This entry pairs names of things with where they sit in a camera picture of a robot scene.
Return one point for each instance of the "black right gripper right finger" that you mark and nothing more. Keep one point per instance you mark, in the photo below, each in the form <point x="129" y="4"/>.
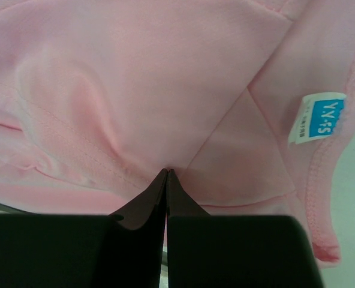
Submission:
<point x="204" y="250"/>

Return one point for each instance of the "pink t shirt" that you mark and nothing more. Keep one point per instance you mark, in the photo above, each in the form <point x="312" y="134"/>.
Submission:
<point x="250" y="102"/>

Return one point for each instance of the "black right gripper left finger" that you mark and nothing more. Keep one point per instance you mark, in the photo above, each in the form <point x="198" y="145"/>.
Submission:
<point x="122" y="249"/>

